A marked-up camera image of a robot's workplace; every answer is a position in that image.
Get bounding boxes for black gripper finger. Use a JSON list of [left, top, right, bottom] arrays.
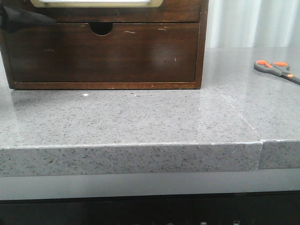
[[0, 4, 57, 32]]

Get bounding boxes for wooden drawer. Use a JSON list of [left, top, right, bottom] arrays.
[[4, 23, 199, 83], [2, 0, 202, 23]]

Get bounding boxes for grey orange scissors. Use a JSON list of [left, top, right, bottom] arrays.
[[254, 60, 300, 85]]

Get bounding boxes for dark wooden drawer cabinet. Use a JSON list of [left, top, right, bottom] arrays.
[[0, 0, 209, 90]]

